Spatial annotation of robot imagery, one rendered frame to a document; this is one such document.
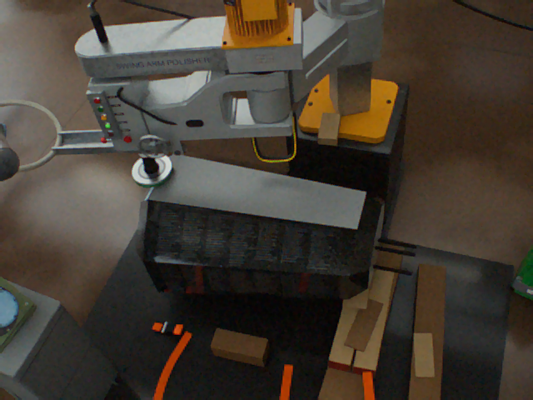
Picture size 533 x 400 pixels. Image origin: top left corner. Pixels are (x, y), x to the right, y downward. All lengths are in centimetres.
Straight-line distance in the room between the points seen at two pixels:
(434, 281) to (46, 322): 209
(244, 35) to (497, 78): 296
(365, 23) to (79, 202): 244
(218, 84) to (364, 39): 80
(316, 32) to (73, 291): 222
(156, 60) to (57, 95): 294
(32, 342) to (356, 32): 205
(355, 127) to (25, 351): 201
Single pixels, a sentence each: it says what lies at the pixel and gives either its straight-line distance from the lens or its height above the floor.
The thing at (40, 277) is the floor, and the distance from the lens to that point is 398.
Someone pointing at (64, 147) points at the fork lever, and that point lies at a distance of 297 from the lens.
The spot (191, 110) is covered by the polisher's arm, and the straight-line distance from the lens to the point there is 255.
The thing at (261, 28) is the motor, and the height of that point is 174.
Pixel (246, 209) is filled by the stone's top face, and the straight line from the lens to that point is 280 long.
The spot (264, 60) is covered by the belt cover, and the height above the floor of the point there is 161.
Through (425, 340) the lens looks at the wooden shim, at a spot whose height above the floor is 12.
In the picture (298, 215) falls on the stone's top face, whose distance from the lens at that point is 275.
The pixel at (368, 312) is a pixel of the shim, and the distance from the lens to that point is 312.
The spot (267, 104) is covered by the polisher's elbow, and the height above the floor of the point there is 135.
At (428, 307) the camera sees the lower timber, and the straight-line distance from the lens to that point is 331.
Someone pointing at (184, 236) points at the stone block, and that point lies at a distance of 292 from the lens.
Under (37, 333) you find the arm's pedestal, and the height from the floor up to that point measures 85.
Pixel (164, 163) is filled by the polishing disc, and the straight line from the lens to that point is 303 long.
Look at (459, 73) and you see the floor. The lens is 484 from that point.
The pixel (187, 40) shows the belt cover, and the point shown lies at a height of 168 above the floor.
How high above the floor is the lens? 300
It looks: 51 degrees down
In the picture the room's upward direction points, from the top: 10 degrees counter-clockwise
